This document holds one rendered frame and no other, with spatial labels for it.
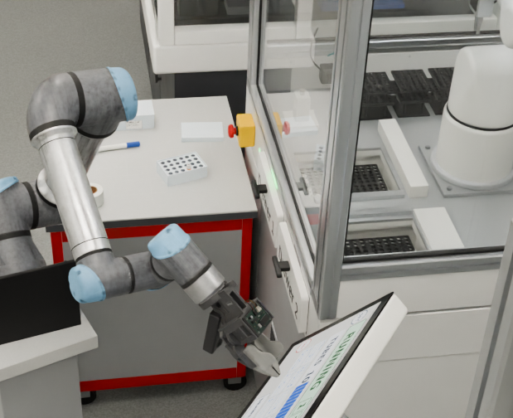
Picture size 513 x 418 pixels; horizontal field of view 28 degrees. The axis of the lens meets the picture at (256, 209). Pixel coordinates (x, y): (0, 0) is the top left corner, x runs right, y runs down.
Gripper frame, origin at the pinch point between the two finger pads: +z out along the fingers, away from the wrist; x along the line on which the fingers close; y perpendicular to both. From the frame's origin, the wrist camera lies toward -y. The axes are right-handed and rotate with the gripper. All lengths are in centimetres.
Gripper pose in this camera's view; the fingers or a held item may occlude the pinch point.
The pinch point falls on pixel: (272, 371)
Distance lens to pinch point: 207.9
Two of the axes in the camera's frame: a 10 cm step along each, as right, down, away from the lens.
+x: 4.7, -5.1, 7.1
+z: 6.5, 7.5, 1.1
